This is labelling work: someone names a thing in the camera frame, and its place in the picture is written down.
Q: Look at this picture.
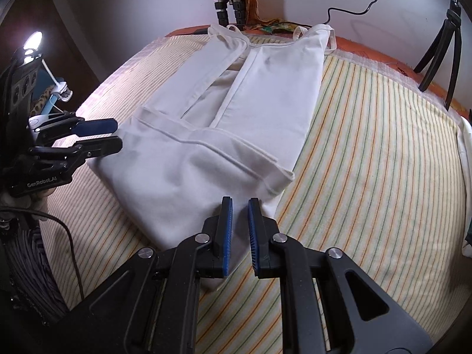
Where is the black wall cable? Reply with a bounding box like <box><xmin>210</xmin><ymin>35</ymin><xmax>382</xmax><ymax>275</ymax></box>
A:
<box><xmin>322</xmin><ymin>0</ymin><xmax>443</xmax><ymax>26</ymax></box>

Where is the white tank top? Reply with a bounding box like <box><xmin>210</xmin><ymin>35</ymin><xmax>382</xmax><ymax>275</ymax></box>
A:
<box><xmin>88</xmin><ymin>23</ymin><xmax>338</xmax><ymax>292</ymax></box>

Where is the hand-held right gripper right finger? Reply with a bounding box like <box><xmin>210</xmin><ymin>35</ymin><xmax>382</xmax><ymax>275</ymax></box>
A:
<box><xmin>248</xmin><ymin>198</ymin><xmax>434</xmax><ymax>354</ymax></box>

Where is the white cloth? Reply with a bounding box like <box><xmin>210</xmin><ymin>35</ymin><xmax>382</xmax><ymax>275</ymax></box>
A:
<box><xmin>456</xmin><ymin>109</ymin><xmax>472</xmax><ymax>259</ymax></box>

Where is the orange bed sheet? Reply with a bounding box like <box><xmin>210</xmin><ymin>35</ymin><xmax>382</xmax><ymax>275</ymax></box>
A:
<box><xmin>164</xmin><ymin>24</ymin><xmax>472</xmax><ymax>120</ymax></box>

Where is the white clip holder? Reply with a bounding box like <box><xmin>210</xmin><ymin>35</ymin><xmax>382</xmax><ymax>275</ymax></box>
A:
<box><xmin>41</xmin><ymin>61</ymin><xmax>74</xmax><ymax>113</ymax></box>

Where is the green floral cloth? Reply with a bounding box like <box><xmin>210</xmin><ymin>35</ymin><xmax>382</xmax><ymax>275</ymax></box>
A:
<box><xmin>254</xmin><ymin>20</ymin><xmax>314</xmax><ymax>37</ymax></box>

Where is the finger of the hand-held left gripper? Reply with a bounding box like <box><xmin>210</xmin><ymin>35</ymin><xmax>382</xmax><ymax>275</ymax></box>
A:
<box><xmin>36</xmin><ymin>117</ymin><xmax>118</xmax><ymax>144</ymax></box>
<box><xmin>30</xmin><ymin>135</ymin><xmax>123</xmax><ymax>175</ymax></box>

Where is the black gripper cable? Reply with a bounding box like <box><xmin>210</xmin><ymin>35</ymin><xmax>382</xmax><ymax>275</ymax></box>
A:
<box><xmin>0</xmin><ymin>206</ymin><xmax>84</xmax><ymax>300</ymax></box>

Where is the leopard print cloth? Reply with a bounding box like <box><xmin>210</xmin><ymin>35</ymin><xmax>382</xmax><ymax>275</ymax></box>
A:
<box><xmin>31</xmin><ymin>85</ymin><xmax>56</xmax><ymax>119</ymax></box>

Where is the striped bed blanket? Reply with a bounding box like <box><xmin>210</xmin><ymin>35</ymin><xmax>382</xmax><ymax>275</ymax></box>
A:
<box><xmin>37</xmin><ymin>31</ymin><xmax>466</xmax><ymax>354</ymax></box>

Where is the person's left hand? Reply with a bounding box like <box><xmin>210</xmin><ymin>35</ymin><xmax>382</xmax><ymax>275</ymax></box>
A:
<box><xmin>0</xmin><ymin>186</ymin><xmax>58</xmax><ymax>222</ymax></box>

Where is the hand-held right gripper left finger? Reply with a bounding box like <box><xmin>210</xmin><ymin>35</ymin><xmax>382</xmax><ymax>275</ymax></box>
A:
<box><xmin>68</xmin><ymin>197</ymin><xmax>234</xmax><ymax>354</ymax></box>

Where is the person's dark striped clothing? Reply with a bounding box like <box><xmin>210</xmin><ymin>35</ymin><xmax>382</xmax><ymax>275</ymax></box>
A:
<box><xmin>0</xmin><ymin>225</ymin><xmax>71</xmax><ymax>326</ymax></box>

